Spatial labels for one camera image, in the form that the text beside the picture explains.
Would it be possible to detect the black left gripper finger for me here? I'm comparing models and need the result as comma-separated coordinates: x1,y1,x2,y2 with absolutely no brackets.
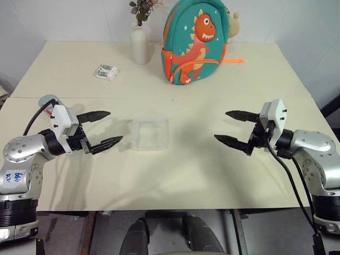
91,135,124,156
76,110,112,124

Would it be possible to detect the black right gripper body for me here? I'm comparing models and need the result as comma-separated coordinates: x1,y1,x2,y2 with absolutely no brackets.
245,114,277,157

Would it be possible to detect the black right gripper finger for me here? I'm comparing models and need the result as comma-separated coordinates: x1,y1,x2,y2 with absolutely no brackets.
214,134,252,156
225,110,260,124

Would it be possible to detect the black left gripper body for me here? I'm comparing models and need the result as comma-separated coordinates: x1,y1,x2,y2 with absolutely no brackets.
67,124,94,156

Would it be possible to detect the clear plastic container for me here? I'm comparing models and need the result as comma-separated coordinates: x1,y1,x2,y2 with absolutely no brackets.
131,118,170,151

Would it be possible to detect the small white printed box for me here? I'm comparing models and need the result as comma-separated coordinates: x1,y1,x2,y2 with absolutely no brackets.
93,63,119,82

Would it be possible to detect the cream table cloth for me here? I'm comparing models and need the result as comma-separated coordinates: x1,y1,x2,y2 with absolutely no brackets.
0,40,340,213

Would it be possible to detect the teal dinosaur backpack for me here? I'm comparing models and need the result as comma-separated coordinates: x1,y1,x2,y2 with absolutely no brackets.
160,0,245,86

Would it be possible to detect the white ceramic vase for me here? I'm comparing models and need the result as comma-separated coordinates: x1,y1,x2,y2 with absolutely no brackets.
129,21,150,65

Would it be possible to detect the dark metal table leg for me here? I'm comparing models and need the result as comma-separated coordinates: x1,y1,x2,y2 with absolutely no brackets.
232,209,249,255
78,211,97,255

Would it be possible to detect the beige plush toy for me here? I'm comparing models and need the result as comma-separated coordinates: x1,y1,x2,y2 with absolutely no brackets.
227,11,241,39

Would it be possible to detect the dark rounded shape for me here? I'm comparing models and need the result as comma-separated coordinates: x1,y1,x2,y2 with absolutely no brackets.
182,214,227,255
118,217,150,255

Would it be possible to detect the dried flower bunch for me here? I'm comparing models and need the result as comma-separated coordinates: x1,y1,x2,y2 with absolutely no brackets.
129,0,166,27

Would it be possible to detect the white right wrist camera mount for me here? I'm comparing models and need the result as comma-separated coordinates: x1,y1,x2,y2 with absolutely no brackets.
258,98,287,146

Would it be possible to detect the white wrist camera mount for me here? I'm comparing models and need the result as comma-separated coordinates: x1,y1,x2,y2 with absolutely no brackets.
49,104,80,154
258,98,287,146

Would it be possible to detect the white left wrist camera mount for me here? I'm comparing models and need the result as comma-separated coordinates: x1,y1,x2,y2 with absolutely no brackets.
49,104,80,154

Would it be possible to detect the long black right arm cable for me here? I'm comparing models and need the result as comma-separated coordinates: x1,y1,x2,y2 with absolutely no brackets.
265,138,324,255

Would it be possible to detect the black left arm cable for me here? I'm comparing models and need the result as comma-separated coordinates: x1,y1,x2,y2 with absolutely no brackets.
23,101,55,137

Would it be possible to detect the short black right arm cable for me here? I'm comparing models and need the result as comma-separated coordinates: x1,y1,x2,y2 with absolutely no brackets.
291,156,315,216

